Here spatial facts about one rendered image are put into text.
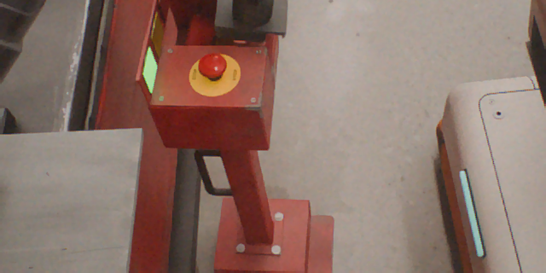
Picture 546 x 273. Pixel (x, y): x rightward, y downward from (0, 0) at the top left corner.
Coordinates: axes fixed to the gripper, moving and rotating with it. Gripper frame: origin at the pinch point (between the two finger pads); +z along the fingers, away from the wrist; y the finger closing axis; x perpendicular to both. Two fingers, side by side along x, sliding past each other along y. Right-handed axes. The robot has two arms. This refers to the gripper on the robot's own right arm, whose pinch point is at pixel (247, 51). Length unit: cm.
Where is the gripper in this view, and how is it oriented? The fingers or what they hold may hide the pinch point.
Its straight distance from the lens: 113.8
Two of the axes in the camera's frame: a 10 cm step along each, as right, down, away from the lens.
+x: -0.5, 8.3, -5.5
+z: -0.9, 5.5, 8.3
